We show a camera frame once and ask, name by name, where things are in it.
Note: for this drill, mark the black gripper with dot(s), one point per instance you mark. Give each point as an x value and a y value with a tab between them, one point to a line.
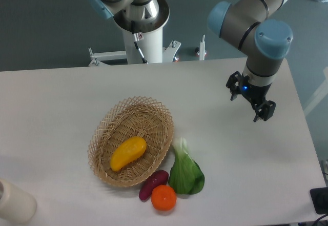
240	85

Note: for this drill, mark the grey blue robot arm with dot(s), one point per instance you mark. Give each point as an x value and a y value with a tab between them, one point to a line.
245	25

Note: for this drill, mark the woven wicker basket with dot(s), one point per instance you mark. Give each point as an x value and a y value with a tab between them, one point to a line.
135	116

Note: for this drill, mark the yellow mango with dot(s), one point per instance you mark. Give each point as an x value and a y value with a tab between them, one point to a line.
129	151

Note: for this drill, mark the green bok choy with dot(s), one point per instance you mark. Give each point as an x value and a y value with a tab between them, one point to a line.
186	176

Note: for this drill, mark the purple sweet potato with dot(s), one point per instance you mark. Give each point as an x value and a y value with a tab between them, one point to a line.
159	177

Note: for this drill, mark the black device at edge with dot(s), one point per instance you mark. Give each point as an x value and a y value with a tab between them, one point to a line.
319	199

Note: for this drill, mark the orange tangerine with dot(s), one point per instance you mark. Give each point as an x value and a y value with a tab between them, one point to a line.
163	198

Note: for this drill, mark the cream white cylinder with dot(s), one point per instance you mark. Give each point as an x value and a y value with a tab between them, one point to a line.
17	205

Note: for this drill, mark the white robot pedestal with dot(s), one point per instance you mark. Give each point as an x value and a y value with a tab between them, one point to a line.
142	30

